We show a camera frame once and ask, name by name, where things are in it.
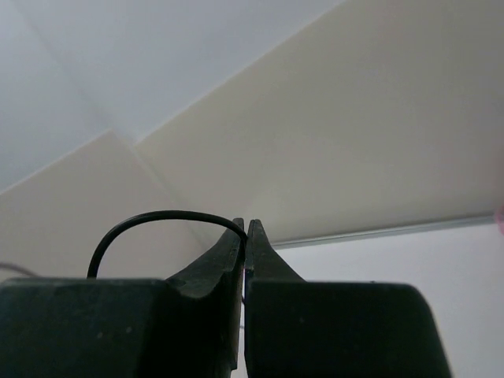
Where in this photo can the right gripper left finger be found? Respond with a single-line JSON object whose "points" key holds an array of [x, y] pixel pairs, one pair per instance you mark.
{"points": [[184, 326]]}

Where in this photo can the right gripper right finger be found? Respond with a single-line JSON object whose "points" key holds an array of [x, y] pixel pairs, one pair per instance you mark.
{"points": [[297, 328]]}

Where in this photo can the pink round headphones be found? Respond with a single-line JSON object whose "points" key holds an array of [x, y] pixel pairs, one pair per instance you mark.
{"points": [[499, 211]]}

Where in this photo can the aluminium frame rail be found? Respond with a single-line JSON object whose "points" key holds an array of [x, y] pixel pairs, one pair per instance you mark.
{"points": [[383, 232]]}

